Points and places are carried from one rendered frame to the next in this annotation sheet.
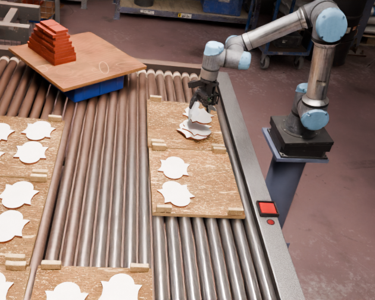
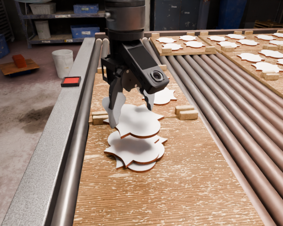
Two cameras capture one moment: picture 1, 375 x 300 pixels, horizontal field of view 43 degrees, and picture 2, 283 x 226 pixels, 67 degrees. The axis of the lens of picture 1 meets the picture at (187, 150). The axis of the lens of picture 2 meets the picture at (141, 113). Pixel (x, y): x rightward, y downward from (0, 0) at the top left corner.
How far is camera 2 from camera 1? 241 cm
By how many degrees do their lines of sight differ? 113
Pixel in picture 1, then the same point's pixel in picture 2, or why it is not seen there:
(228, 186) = (101, 88)
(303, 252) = not seen: outside the picture
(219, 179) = not seen: hidden behind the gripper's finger
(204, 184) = not seen: hidden behind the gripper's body
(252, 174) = (64, 109)
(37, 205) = (247, 66)
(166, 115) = (198, 184)
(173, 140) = (168, 129)
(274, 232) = (75, 73)
